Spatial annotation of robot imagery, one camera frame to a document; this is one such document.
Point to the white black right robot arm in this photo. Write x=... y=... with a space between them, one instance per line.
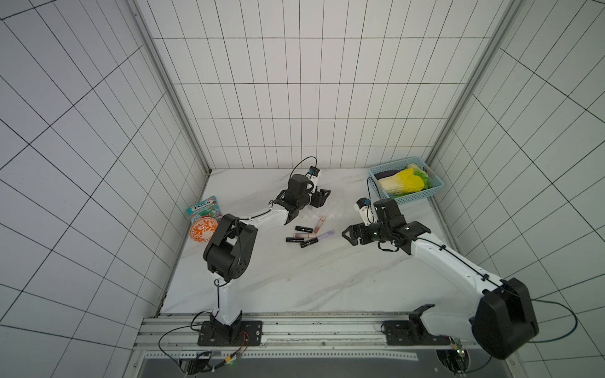
x=499 y=317

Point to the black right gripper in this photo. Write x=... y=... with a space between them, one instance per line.
x=361 y=231

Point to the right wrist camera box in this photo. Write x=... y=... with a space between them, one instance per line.
x=364 y=207

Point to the teal snack packet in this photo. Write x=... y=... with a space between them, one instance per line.
x=207 y=208

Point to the black silver-band lipstick upper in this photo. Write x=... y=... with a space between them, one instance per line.
x=304 y=229

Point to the black silver-band lipstick Shuzili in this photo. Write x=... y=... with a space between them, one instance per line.
x=309 y=242

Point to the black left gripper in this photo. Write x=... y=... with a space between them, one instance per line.
x=319 y=198

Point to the lilac tube black cap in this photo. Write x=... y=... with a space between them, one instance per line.
x=325 y=234

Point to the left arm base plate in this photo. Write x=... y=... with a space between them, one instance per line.
x=247 y=333

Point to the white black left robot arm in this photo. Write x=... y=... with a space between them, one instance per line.
x=229 y=252

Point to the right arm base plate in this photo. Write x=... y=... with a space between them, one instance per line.
x=410 y=333

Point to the dark purple toy eggplant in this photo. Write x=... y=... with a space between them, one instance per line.
x=385 y=174

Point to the clear acrylic lipstick organizer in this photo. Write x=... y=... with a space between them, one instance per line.
x=340 y=204

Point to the black silver-band lipstick left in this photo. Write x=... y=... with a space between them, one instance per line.
x=295 y=240

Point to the pink frosted lip gloss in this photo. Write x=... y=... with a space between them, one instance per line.
x=304 y=235

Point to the light blue perforated basket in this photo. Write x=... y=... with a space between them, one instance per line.
x=436 y=181

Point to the yellow toy cabbage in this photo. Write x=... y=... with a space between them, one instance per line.
x=410 y=180

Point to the black silver-band lipstick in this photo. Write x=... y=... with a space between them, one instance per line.
x=295 y=240
x=304 y=229

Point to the orange patterned round lid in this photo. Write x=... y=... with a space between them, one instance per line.
x=203 y=229

